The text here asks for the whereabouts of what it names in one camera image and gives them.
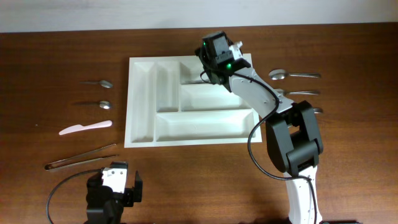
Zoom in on large metal spoon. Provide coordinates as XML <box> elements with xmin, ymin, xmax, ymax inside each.
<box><xmin>269</xmin><ymin>69</ymin><xmax>321</xmax><ymax>80</ymax></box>
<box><xmin>275</xmin><ymin>89</ymin><xmax>320</xmax><ymax>96</ymax></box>

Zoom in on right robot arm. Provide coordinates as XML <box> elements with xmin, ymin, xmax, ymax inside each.
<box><xmin>195</xmin><ymin>31</ymin><xmax>323</xmax><ymax>223</ymax></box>

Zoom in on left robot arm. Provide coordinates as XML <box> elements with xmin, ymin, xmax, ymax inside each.
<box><xmin>86</xmin><ymin>162</ymin><xmax>143</xmax><ymax>224</ymax></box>

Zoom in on metal kitchen tongs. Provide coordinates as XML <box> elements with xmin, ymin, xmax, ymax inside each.
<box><xmin>44</xmin><ymin>143</ymin><xmax>118</xmax><ymax>171</ymax></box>

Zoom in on pink plastic knife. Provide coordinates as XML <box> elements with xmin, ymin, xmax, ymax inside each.
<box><xmin>58</xmin><ymin>120</ymin><xmax>113</xmax><ymax>136</ymax></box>

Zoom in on small metal teaspoon lower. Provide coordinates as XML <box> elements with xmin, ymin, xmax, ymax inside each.
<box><xmin>75</xmin><ymin>100</ymin><xmax>112</xmax><ymax>110</ymax></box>

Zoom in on small metal teaspoon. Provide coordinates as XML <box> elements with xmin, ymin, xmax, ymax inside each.
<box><xmin>75</xmin><ymin>100</ymin><xmax>112</xmax><ymax>110</ymax></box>
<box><xmin>80</xmin><ymin>80</ymin><xmax>113</xmax><ymax>88</ymax></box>

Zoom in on white plastic cutlery tray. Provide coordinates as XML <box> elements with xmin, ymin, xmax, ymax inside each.
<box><xmin>124</xmin><ymin>56</ymin><xmax>259</xmax><ymax>148</ymax></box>

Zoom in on small metal teaspoon upper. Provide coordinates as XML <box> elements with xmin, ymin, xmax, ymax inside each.
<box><xmin>80</xmin><ymin>80</ymin><xmax>113</xmax><ymax>88</ymax></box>

